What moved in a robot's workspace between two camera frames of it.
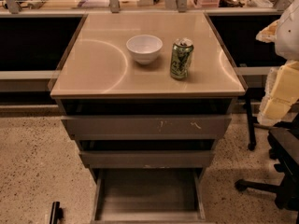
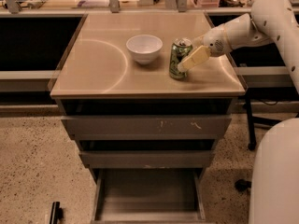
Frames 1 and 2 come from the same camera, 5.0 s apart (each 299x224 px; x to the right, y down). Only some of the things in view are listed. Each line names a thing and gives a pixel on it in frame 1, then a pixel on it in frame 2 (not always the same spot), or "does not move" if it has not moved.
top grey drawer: (147, 127) does not move
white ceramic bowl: (145, 48) does not move
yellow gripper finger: (281, 92) -> (200, 54)
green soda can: (181, 58) does not move
